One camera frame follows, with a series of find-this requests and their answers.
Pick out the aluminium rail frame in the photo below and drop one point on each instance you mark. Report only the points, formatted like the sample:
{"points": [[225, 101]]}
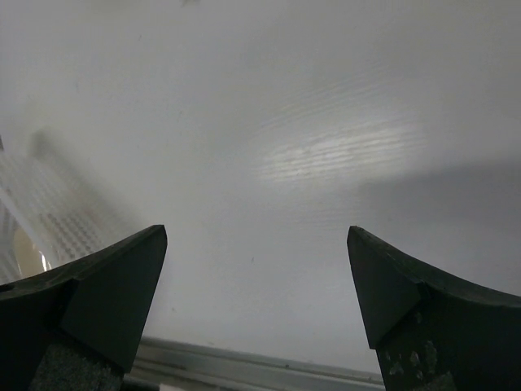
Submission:
{"points": [[227, 369]]}

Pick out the white plastic bin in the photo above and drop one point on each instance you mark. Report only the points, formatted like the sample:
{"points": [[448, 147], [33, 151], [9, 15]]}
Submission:
{"points": [[61, 214]]}

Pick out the cream plate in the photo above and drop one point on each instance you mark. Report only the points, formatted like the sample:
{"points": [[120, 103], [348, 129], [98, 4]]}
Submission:
{"points": [[31, 261]]}

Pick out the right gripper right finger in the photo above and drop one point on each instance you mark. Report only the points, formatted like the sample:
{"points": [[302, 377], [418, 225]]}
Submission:
{"points": [[432, 330]]}

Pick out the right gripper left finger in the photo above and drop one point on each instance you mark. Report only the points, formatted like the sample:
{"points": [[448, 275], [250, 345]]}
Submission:
{"points": [[79, 326]]}

